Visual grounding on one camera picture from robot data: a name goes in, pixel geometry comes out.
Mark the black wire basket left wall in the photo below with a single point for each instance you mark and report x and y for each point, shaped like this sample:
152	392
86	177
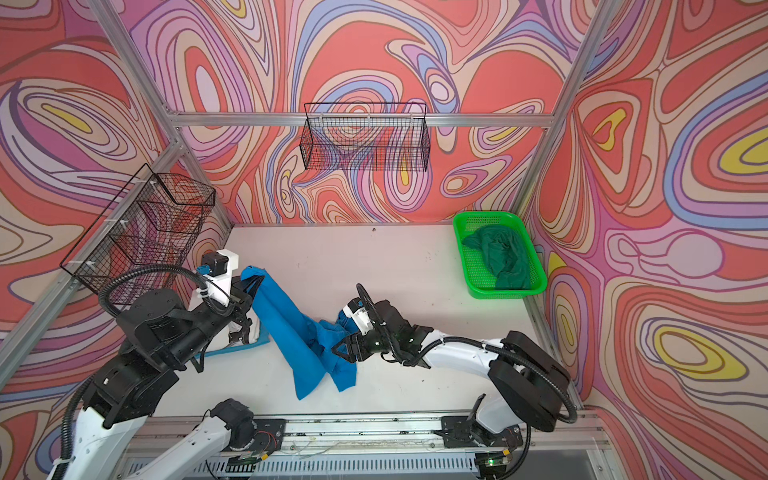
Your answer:
154	218

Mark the aluminium frame back bar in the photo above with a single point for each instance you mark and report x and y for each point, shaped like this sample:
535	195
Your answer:
181	119

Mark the green plastic basket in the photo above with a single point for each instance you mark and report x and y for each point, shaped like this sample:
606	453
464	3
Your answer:
480	282

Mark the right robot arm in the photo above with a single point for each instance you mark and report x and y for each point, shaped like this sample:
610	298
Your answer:
528	387

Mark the black wire basket back wall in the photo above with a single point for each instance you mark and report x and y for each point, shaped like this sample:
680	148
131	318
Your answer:
360	145

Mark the dark green t-shirt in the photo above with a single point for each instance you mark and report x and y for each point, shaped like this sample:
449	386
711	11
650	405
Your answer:
503	254

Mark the blue t-shirt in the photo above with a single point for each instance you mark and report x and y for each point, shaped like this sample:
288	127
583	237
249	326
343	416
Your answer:
305	344

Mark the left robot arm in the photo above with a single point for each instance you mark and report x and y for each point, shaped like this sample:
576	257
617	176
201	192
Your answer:
171	318

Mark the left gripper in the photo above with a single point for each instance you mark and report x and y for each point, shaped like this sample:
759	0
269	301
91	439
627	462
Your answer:
239	299

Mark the black wire basket wall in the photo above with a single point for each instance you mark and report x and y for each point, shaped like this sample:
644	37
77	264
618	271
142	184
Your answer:
154	218
360	145

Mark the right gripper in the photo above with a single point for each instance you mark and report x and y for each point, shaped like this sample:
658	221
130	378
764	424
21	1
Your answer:
354	342

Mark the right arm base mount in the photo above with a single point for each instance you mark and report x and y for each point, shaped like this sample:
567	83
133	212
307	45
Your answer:
462	432

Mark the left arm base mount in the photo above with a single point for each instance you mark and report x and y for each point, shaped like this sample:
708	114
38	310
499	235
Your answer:
261	435

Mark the teal folded t-shirt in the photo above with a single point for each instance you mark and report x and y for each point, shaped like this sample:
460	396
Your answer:
263	339

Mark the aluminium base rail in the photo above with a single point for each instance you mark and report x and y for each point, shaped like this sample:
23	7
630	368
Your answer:
384	444

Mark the aluminium frame right post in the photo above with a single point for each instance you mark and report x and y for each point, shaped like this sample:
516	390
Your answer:
597	30

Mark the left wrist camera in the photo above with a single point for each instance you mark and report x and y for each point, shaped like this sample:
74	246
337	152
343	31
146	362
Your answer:
221	263

